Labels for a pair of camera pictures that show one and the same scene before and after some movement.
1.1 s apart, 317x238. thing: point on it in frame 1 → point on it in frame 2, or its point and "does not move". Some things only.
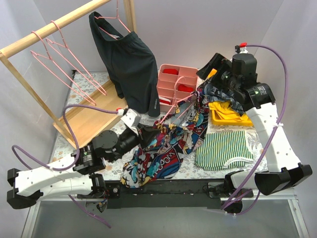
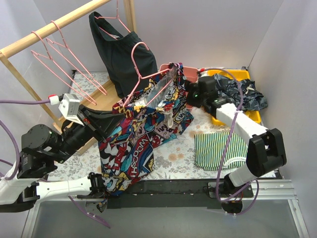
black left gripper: x=142 y=132 → x=88 y=121
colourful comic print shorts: x=162 y=158 → x=159 y=108
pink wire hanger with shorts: x=116 y=17 does not move
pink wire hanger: x=175 y=101 → x=140 y=78
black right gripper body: x=215 y=66 → x=192 y=92
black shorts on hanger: x=131 y=65 does not move
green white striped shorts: x=220 y=150 does not move
